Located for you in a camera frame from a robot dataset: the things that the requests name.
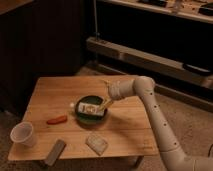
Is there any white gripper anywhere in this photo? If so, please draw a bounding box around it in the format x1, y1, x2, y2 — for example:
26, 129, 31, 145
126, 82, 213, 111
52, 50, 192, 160
101, 80, 135, 110

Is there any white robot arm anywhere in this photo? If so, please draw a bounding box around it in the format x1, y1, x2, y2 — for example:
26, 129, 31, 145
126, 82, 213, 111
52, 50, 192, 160
105, 76, 213, 171

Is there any white sponge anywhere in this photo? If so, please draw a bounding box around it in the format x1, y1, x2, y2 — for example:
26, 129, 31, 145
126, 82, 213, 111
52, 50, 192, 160
85, 134, 108, 156

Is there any white ceramic cup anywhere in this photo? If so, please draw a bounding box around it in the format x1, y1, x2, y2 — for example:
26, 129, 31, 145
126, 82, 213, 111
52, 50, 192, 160
10, 122, 37, 147

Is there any dark green bowl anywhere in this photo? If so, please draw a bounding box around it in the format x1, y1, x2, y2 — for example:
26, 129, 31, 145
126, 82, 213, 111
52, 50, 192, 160
74, 95, 107, 125

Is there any wooden table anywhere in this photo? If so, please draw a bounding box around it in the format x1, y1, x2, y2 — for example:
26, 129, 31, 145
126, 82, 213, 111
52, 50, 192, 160
8, 75, 158, 161

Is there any orange toy carrot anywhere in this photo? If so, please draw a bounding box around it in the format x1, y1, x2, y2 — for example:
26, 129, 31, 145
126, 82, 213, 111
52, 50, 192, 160
46, 115, 67, 125

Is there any long wooden shelf beam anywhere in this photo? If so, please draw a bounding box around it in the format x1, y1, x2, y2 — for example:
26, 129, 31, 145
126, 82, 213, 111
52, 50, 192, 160
86, 37, 213, 90

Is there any vertical metal pole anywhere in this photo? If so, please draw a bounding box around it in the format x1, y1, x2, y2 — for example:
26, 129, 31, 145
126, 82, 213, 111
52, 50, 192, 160
93, 0, 99, 41

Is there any grey rectangular block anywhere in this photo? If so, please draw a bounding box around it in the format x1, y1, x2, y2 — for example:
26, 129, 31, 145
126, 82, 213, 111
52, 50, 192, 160
44, 140, 66, 166

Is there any black object on shelf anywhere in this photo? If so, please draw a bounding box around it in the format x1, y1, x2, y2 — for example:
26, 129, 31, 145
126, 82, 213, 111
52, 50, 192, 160
182, 63, 213, 76

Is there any upper workbench shelf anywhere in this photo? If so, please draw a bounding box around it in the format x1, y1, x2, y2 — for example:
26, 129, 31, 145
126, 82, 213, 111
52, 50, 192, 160
100, 0, 213, 24

